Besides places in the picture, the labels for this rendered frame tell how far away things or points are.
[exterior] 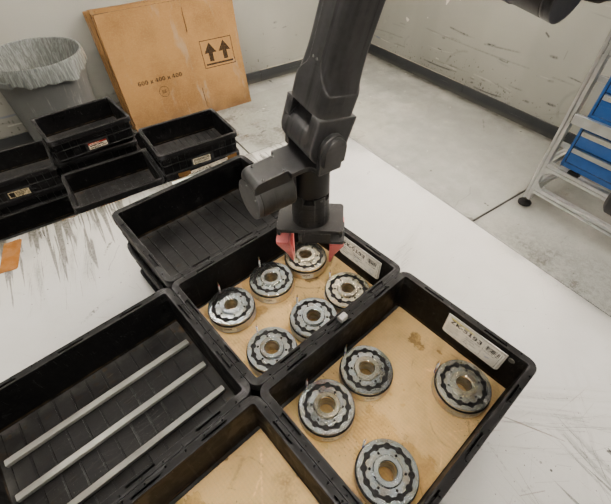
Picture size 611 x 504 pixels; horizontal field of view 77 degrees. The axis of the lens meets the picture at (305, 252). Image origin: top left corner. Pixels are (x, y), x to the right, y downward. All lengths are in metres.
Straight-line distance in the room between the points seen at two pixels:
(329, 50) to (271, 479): 0.64
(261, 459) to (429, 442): 0.30
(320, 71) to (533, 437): 0.85
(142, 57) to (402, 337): 2.89
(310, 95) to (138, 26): 2.90
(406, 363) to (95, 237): 1.01
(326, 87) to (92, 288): 0.95
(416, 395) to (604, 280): 1.84
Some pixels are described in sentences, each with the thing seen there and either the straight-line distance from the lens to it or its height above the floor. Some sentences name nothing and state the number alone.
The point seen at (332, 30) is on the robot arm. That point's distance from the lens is 0.43.
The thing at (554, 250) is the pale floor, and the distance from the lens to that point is 2.55.
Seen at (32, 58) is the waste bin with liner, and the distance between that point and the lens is 3.34.
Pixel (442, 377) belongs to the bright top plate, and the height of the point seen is 0.86.
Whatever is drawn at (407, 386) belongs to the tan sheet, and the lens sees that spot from 0.81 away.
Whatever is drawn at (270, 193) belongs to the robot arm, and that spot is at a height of 1.25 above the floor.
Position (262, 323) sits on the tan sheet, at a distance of 0.86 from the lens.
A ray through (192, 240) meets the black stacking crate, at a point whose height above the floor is 0.83.
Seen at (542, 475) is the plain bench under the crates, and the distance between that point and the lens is 0.99.
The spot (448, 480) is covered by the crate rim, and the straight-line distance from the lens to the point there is 0.67.
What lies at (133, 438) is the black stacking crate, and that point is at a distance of 0.82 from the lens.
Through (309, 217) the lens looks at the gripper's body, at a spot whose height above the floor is 1.18.
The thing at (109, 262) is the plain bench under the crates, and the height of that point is 0.70.
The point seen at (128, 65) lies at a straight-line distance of 3.31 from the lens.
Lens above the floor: 1.55
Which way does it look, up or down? 47 degrees down
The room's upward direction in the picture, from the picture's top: straight up
